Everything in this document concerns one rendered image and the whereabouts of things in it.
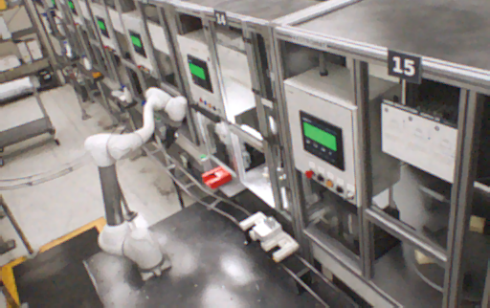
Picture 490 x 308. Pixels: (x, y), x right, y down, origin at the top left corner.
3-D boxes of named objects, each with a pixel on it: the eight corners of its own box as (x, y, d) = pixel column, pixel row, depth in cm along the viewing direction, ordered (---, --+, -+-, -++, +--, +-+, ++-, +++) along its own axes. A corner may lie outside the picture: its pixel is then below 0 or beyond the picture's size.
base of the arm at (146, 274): (146, 286, 252) (144, 279, 249) (133, 265, 269) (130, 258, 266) (174, 270, 259) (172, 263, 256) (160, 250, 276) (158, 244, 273)
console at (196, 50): (189, 102, 294) (172, 35, 271) (225, 87, 306) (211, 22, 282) (220, 121, 262) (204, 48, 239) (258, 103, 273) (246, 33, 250)
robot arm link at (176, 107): (187, 117, 295) (170, 107, 296) (192, 99, 285) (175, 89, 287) (178, 124, 286) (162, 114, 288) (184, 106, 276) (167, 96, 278)
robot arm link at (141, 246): (153, 272, 253) (143, 244, 242) (128, 266, 261) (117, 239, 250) (167, 252, 266) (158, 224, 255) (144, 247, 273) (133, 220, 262)
